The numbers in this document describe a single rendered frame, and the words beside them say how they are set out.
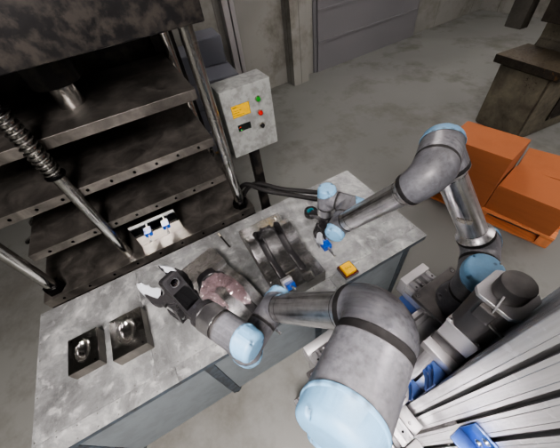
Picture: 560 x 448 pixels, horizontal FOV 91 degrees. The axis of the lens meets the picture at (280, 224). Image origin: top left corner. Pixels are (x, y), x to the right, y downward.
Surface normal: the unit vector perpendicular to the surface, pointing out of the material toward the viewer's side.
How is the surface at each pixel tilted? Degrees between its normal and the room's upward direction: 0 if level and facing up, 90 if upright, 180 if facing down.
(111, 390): 0
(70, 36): 90
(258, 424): 0
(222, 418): 0
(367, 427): 23
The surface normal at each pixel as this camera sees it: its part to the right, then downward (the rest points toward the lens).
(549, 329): -0.85, 0.46
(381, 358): 0.11, -0.54
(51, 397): -0.11, -0.65
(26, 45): 0.48, 0.63
